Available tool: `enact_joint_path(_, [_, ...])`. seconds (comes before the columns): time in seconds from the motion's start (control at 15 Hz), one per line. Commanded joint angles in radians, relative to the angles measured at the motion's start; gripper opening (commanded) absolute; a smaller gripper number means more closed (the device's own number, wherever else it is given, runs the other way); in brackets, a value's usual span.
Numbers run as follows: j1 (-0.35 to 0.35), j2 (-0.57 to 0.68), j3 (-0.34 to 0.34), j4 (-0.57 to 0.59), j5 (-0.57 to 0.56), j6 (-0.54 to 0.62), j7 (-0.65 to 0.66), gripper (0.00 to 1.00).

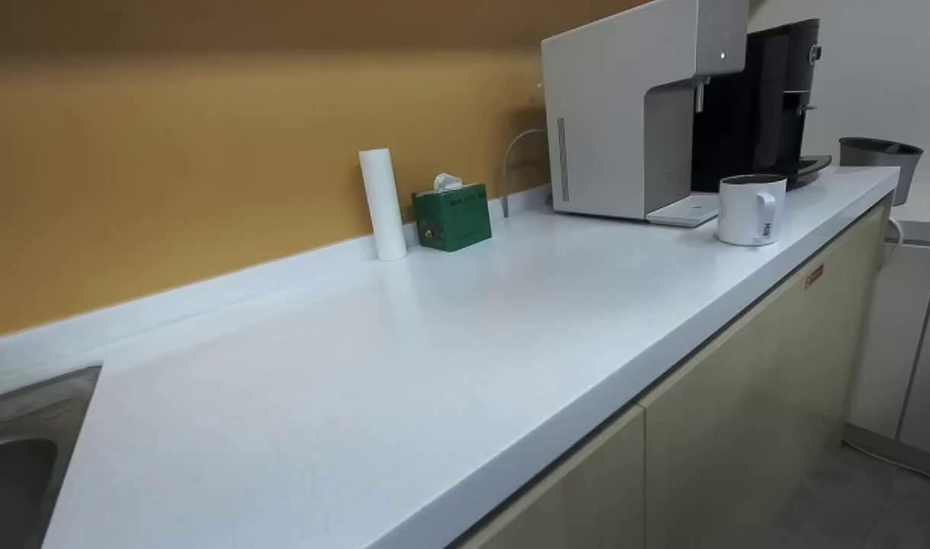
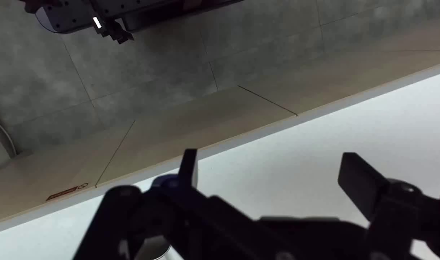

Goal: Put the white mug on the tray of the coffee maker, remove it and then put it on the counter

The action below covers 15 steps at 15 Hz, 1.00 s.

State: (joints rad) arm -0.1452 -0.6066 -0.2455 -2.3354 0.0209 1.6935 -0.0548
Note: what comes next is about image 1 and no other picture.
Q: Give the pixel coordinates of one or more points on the white mug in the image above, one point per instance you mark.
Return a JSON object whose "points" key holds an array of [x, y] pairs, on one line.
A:
{"points": [[750, 207]]}

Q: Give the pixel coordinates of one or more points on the white coffee maker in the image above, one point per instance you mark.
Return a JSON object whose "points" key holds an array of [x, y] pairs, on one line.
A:
{"points": [[620, 106]]}

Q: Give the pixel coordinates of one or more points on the green tissue box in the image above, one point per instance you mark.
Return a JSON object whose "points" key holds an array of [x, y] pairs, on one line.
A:
{"points": [[452, 214]]}

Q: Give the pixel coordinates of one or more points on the white paper towel roll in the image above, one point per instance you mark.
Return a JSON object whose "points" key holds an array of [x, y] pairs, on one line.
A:
{"points": [[381, 199]]}

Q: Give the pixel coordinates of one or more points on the beige lower cabinet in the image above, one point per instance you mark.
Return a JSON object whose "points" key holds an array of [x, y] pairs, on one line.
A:
{"points": [[711, 452]]}

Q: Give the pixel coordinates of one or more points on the black espresso machine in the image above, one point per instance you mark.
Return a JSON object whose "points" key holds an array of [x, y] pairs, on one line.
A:
{"points": [[753, 119]]}

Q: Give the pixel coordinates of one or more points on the grey trash bin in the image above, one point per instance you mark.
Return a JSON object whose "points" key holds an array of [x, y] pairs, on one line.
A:
{"points": [[882, 154]]}

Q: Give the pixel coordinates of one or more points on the white side cabinet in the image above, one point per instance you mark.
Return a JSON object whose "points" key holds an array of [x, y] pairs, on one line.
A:
{"points": [[891, 390]]}

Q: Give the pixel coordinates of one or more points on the stainless steel sink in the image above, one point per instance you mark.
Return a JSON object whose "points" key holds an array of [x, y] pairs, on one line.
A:
{"points": [[38, 436]]}

